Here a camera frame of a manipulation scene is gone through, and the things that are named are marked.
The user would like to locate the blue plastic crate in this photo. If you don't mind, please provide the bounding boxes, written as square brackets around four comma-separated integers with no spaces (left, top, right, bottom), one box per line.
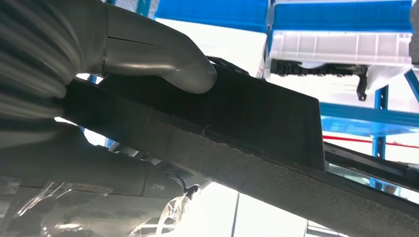
[271,0,414,34]
[154,0,269,34]

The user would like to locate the white plastic crate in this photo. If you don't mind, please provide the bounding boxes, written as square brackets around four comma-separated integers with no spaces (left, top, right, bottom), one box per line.
[266,30,414,68]

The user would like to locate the black plastic trim part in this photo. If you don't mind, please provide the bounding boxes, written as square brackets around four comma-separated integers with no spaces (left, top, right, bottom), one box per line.
[270,60,369,102]

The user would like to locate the red barrier belt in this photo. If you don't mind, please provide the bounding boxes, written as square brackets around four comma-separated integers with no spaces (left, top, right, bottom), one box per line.
[322,134,419,150]

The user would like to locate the blue metal shelf rack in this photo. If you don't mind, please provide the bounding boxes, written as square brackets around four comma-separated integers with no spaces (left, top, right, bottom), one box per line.
[86,0,419,191]

